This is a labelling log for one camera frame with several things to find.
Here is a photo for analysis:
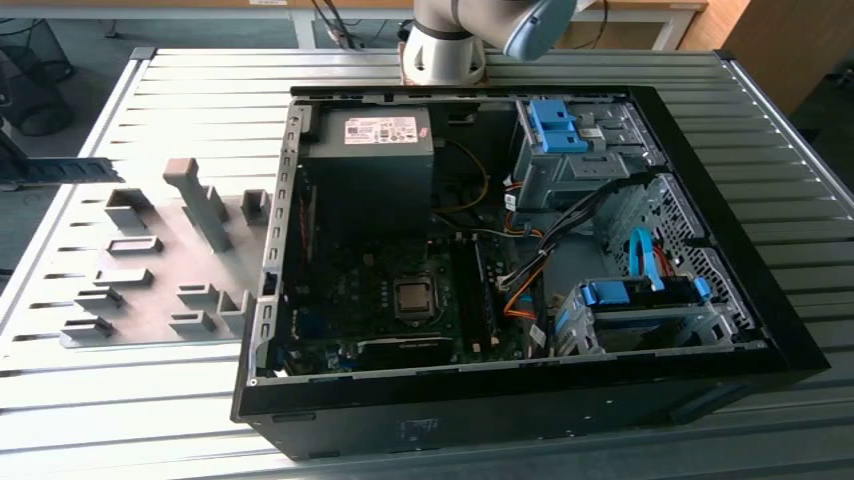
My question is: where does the grey power supply unit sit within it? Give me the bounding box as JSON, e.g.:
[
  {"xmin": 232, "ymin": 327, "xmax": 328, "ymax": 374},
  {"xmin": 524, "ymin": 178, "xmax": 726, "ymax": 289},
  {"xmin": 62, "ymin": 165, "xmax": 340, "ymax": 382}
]
[{"xmin": 303, "ymin": 104, "xmax": 439, "ymax": 234}]

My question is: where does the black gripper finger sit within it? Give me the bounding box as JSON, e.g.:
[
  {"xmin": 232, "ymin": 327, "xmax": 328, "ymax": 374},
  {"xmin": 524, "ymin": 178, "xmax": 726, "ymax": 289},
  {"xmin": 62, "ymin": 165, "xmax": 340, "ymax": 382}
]
[{"xmin": 0, "ymin": 127, "xmax": 32, "ymax": 194}]

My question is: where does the CPU socket with silver CPU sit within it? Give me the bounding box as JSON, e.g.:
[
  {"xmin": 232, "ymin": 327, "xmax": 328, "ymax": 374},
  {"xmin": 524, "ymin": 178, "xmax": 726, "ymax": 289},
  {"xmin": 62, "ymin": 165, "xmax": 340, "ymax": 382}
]
[{"xmin": 389, "ymin": 272, "xmax": 445, "ymax": 321}]

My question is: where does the metal disk bay cage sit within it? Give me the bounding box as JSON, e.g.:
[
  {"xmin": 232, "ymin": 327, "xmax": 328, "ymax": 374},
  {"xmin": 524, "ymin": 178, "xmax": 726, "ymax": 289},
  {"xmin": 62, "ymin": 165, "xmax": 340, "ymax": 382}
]
[{"xmin": 552, "ymin": 277, "xmax": 759, "ymax": 357}]

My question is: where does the blue drive bay latch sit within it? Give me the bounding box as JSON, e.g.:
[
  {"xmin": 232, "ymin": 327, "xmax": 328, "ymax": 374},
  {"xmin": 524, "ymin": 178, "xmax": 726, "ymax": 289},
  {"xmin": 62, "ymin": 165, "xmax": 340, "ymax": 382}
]
[{"xmin": 525, "ymin": 99, "xmax": 592, "ymax": 154}]

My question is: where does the hard disk in blue carrier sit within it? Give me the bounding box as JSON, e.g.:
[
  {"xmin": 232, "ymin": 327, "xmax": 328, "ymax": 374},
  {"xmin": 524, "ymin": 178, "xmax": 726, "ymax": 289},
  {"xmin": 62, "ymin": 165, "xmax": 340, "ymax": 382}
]
[{"xmin": 578, "ymin": 277, "xmax": 712, "ymax": 309}]

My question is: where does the metal drive cage with latch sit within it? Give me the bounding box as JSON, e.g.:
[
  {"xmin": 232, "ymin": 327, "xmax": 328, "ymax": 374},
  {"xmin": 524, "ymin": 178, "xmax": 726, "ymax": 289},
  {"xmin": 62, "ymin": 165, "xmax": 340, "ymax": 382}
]
[{"xmin": 511, "ymin": 99, "xmax": 668, "ymax": 212}]

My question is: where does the red wire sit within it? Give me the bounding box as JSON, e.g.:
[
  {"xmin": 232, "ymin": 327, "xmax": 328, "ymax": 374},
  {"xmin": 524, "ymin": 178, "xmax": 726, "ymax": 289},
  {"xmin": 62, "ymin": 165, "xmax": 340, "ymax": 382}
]
[{"xmin": 296, "ymin": 189, "xmax": 316, "ymax": 262}]

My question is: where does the orange wire bundle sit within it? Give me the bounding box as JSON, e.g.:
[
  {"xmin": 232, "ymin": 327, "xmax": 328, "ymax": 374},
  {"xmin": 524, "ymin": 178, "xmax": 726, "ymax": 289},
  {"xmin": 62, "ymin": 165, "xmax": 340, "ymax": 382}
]
[{"xmin": 501, "ymin": 284, "xmax": 536, "ymax": 320}]

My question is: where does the brown wooden cabinet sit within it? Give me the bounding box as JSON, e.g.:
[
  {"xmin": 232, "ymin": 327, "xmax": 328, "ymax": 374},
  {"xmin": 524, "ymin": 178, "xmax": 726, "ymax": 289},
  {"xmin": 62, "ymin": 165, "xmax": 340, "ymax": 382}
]
[{"xmin": 723, "ymin": 0, "xmax": 854, "ymax": 117}]

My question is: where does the black wire waste basket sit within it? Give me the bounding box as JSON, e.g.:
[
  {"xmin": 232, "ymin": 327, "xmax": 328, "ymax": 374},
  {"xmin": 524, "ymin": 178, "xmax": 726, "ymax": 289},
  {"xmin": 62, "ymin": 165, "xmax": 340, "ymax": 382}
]
[{"xmin": 0, "ymin": 17, "xmax": 76, "ymax": 137}]

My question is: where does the black wire bundle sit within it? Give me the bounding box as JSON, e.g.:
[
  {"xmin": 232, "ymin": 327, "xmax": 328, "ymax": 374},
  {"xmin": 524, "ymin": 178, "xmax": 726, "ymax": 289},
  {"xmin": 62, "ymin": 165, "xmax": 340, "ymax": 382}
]
[{"xmin": 532, "ymin": 172, "xmax": 652, "ymax": 257}]

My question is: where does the grey parts rack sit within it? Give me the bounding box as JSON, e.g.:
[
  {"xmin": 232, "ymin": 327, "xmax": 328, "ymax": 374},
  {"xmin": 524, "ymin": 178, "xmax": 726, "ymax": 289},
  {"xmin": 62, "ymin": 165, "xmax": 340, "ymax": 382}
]
[{"xmin": 57, "ymin": 157, "xmax": 279, "ymax": 351}]

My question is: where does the blue-green RAM stick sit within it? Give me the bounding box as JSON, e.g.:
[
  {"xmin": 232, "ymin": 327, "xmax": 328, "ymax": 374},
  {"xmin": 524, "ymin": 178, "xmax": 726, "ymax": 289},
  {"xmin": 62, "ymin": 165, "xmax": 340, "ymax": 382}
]
[{"xmin": 22, "ymin": 156, "xmax": 127, "ymax": 186}]

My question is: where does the black graphics card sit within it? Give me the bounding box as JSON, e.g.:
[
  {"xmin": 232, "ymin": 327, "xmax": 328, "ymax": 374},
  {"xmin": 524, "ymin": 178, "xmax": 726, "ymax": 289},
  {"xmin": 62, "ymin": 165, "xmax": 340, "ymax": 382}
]
[{"xmin": 352, "ymin": 337, "xmax": 456, "ymax": 371}]

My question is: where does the black open PC case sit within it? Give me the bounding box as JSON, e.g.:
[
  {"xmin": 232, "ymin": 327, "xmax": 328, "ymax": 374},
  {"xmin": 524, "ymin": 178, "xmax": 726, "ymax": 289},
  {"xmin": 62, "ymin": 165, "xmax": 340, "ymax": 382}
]
[{"xmin": 229, "ymin": 84, "xmax": 832, "ymax": 461}]

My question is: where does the green motherboard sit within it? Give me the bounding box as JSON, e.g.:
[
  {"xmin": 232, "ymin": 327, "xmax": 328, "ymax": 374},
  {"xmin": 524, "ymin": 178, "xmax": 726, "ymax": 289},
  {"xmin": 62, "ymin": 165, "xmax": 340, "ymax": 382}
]
[{"xmin": 279, "ymin": 234, "xmax": 535, "ymax": 376}]

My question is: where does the yellow wire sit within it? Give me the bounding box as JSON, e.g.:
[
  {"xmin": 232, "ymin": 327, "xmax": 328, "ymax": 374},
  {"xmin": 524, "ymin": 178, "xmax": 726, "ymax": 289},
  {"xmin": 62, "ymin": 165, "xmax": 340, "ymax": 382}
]
[{"xmin": 431, "ymin": 139, "xmax": 493, "ymax": 217}]

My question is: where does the light blue SATA wire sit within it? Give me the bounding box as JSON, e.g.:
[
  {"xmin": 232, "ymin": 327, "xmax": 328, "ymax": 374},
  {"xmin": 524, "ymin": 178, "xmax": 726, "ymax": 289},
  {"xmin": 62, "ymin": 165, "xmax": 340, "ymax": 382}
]
[{"xmin": 627, "ymin": 227, "xmax": 667, "ymax": 292}]

